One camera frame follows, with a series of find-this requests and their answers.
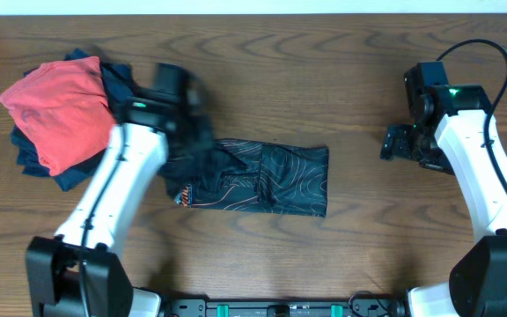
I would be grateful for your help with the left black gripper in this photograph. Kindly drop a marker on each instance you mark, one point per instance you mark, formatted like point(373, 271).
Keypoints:
point(207, 125)

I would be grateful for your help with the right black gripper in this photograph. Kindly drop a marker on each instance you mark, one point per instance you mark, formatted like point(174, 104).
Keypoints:
point(396, 143)

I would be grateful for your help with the black printed cycling jersey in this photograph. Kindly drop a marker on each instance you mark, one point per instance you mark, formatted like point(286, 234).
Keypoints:
point(252, 176)

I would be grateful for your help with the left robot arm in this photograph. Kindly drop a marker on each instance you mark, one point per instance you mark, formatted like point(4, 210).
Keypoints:
point(78, 272)

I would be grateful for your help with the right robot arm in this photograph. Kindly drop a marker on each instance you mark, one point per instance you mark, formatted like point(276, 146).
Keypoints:
point(454, 134)

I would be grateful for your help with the folded navy blue shirt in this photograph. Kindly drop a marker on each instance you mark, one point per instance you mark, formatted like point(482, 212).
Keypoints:
point(118, 84)

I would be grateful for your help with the folded red shirt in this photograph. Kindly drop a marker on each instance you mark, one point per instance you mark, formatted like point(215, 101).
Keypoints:
point(62, 109)

